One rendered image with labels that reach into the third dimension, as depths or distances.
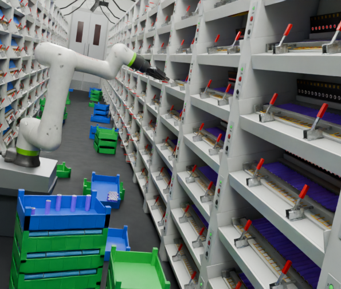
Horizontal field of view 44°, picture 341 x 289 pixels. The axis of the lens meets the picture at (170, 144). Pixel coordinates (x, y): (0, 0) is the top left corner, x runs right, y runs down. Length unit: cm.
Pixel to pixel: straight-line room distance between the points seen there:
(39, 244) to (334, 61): 110
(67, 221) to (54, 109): 77
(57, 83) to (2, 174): 55
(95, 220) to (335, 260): 91
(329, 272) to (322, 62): 46
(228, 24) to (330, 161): 131
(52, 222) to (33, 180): 76
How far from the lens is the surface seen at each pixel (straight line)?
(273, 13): 145
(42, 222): 151
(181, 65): 278
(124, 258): 187
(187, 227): 198
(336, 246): 90
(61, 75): 211
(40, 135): 217
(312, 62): 107
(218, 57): 175
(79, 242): 157
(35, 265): 157
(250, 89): 142
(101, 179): 316
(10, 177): 227
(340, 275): 89
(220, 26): 212
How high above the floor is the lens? 101
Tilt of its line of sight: 10 degrees down
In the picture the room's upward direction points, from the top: 9 degrees clockwise
